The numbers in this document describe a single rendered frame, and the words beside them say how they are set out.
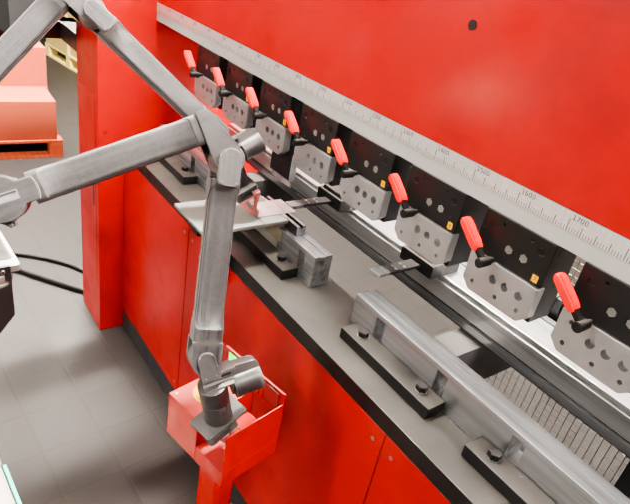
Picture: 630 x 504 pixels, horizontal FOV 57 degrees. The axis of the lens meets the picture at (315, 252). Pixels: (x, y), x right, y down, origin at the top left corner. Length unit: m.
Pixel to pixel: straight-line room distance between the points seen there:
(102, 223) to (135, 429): 0.82
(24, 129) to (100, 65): 2.26
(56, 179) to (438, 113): 0.70
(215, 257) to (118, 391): 1.46
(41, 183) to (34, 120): 3.41
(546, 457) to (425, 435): 0.23
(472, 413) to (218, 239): 0.62
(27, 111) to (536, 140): 3.81
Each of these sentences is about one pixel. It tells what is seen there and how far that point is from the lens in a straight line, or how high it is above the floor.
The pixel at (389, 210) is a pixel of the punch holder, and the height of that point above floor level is 1.20.
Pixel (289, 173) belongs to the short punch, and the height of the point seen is 1.12.
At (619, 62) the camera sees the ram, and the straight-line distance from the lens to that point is 0.96.
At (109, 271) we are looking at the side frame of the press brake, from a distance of 2.62.
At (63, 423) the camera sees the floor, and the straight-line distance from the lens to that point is 2.39.
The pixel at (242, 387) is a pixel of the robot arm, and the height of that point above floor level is 0.92.
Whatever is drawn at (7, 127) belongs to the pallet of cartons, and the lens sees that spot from 4.46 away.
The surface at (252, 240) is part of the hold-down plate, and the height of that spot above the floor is 0.91.
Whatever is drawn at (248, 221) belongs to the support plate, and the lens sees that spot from 1.59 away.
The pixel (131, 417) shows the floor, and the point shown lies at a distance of 2.39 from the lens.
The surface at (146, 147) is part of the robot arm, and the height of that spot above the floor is 1.33.
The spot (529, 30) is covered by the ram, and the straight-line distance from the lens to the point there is 1.05.
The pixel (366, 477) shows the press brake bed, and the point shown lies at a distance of 1.39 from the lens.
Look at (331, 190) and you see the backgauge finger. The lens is 1.80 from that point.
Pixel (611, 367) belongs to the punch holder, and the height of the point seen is 1.21.
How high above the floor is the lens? 1.72
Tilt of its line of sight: 29 degrees down
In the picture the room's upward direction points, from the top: 11 degrees clockwise
